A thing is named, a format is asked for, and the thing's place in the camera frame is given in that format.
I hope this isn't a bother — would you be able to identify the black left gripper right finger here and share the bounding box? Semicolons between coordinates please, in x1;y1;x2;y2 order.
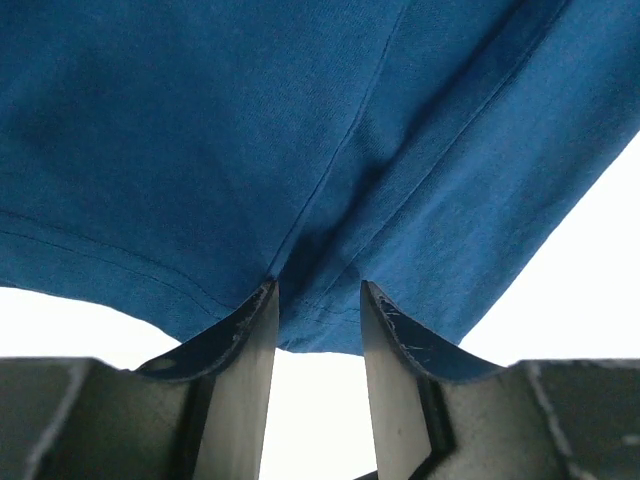
360;281;639;479

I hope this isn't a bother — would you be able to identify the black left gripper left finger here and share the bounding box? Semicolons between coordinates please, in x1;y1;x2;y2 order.
1;280;279;480

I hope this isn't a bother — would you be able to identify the dark blue t-shirt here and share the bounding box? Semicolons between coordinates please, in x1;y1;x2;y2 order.
1;1;639;354

